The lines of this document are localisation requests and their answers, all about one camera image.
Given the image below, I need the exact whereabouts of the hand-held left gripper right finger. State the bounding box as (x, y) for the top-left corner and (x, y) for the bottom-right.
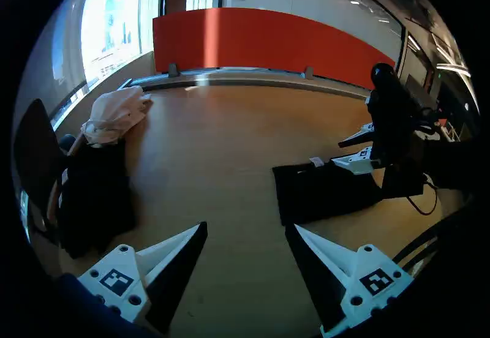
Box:
(284, 223), (417, 338)

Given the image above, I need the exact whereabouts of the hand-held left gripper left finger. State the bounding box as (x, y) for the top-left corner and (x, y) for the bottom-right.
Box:
(76, 221), (209, 336)

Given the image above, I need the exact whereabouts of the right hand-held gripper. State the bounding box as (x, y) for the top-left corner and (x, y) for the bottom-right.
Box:
(330, 62), (426, 201)

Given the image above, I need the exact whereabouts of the black towel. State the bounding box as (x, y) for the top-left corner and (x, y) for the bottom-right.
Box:
(272, 157), (384, 227)

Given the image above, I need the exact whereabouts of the stack of black towels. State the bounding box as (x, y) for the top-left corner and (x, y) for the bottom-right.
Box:
(56, 138), (137, 261)

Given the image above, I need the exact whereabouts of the red desk screen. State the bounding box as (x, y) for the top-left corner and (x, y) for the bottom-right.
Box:
(152, 7), (398, 91)

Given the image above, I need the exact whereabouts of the black office chair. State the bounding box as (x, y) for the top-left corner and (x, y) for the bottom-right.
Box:
(13, 99), (69, 241)

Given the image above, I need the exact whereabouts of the black cable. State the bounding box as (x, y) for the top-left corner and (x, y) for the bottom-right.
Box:
(405, 173), (440, 216)
(393, 221), (445, 274)

